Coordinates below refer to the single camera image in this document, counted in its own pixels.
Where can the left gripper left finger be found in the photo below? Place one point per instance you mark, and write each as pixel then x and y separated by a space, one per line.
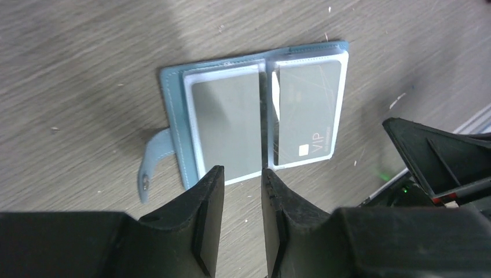
pixel 180 239

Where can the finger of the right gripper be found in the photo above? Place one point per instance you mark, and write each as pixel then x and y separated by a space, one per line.
pixel 449 167

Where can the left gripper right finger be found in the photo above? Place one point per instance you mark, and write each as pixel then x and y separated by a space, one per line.
pixel 302 240

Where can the dark grey credit card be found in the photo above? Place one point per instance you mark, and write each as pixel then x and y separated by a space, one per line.
pixel 305 98

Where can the grey card left sleeve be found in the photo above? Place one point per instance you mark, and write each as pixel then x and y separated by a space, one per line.
pixel 225 117

